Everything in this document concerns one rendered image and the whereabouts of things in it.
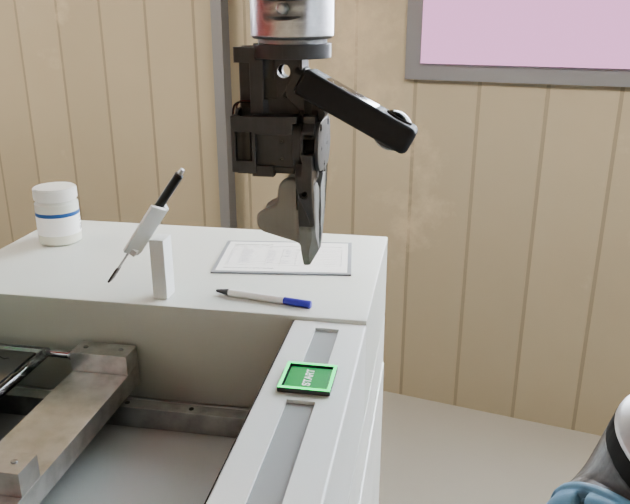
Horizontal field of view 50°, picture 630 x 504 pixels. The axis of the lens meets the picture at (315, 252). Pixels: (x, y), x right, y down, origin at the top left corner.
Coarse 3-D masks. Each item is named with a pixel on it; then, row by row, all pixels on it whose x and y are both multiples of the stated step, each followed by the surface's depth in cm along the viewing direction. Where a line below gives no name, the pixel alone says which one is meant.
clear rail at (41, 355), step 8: (40, 352) 91; (48, 352) 92; (32, 360) 89; (40, 360) 90; (24, 368) 87; (32, 368) 89; (16, 376) 86; (24, 376) 87; (0, 384) 83; (8, 384) 84; (16, 384) 85; (0, 392) 82
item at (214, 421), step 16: (0, 400) 92; (16, 400) 91; (32, 400) 91; (128, 400) 90; (144, 400) 90; (112, 416) 89; (128, 416) 89; (144, 416) 88; (160, 416) 88; (176, 416) 87; (192, 416) 87; (208, 416) 87; (224, 416) 86; (240, 416) 86; (192, 432) 88; (208, 432) 87; (224, 432) 87
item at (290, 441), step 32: (288, 352) 79; (320, 352) 80; (352, 352) 79; (352, 384) 73; (256, 416) 67; (288, 416) 67; (320, 416) 67; (352, 416) 75; (256, 448) 62; (288, 448) 62; (320, 448) 62; (352, 448) 77; (224, 480) 58; (256, 480) 58; (288, 480) 58; (320, 480) 58
